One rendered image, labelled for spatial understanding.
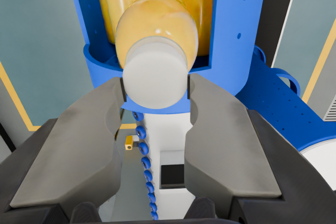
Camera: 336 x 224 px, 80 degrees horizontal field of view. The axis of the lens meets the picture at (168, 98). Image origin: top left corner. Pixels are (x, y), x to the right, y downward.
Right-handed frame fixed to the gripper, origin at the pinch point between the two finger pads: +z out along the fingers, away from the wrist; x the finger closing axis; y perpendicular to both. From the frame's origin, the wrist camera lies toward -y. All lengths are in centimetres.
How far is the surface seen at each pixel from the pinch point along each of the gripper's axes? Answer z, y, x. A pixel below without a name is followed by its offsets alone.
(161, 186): 27, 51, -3
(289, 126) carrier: 41, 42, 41
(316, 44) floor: 134, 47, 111
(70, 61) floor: 134, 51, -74
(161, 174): 30, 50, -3
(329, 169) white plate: 31, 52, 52
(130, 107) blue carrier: 11.6, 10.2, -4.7
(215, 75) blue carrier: 11.7, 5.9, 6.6
